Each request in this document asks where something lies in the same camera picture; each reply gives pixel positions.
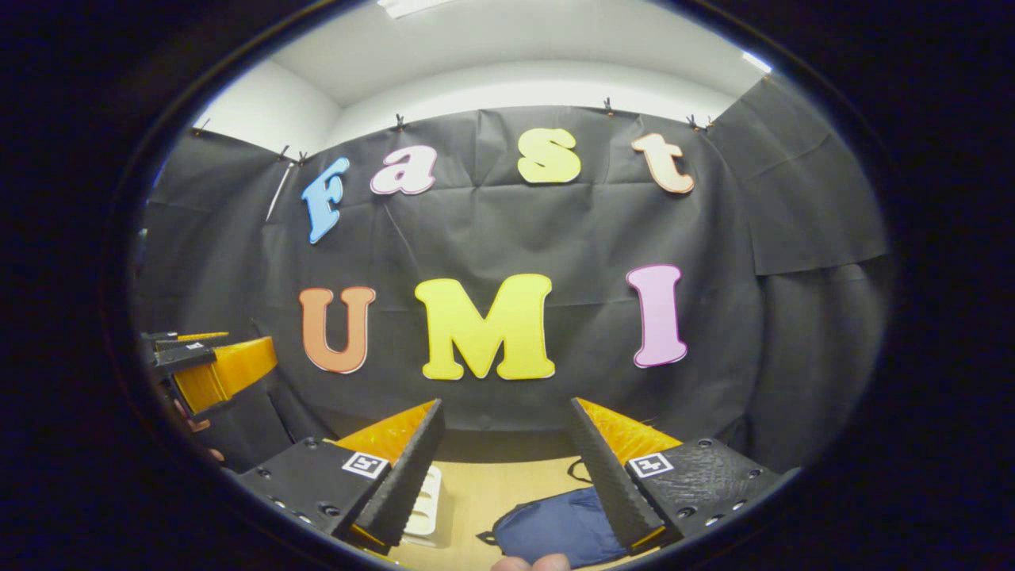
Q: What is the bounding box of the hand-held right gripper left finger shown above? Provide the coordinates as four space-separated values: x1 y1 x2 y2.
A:
234 398 446 556

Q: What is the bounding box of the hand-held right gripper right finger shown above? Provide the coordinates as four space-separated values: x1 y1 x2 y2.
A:
569 397 802 556

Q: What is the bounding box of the blue schoolbag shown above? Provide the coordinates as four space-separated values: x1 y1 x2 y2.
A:
476 457 635 569

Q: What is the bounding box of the white bookshelf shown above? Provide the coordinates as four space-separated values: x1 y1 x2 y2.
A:
400 466 443 548

